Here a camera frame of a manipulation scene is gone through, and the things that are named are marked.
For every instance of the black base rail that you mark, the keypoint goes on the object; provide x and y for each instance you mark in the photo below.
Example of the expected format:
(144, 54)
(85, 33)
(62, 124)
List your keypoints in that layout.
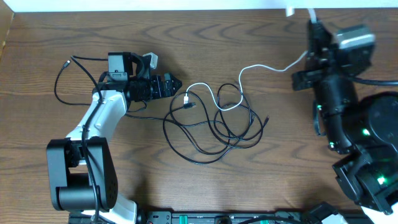
(321, 213)

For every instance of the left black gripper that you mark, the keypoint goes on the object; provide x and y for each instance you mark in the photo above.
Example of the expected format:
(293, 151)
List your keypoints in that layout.
(169, 91)

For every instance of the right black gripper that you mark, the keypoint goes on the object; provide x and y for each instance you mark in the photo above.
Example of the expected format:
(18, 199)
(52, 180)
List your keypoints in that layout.
(318, 64)

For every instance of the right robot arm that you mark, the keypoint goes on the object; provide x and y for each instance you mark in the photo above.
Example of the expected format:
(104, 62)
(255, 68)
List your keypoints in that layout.
(362, 130)

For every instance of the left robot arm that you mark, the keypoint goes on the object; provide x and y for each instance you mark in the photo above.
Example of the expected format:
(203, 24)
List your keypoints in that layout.
(82, 176)

